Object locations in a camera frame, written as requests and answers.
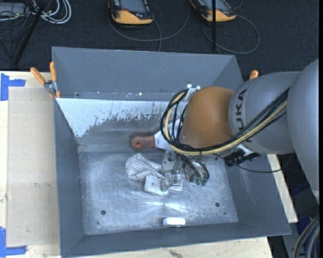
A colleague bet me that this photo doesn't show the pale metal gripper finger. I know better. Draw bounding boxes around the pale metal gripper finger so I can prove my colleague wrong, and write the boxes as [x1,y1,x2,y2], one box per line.
[173,171,184,191]
[161,172,175,194]

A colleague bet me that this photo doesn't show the white rectangular block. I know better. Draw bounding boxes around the white rectangular block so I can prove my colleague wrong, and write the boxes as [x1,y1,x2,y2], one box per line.
[144,174,170,196]

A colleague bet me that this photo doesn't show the white striped cloth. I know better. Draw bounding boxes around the white striped cloth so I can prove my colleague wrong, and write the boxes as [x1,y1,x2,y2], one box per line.
[125,153,184,193]

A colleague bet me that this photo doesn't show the white oval object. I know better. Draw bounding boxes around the white oval object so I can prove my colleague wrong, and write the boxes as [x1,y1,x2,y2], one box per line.
[161,217,186,228]

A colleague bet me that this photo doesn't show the grey metal bin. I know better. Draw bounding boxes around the grey metal bin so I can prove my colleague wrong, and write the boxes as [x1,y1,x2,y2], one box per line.
[50,46,292,258]

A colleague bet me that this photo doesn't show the pale wood flat board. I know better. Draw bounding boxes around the pale wood flat board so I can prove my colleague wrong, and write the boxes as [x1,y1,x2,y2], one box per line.
[5,87,61,248]

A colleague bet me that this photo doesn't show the red-brown handled brush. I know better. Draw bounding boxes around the red-brown handled brush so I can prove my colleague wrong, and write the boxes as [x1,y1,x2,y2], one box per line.
[130,132,175,152]

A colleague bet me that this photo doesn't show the black cylinder on white bracket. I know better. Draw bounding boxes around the black cylinder on white bracket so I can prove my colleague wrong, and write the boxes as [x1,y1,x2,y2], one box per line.
[224,144,261,168]

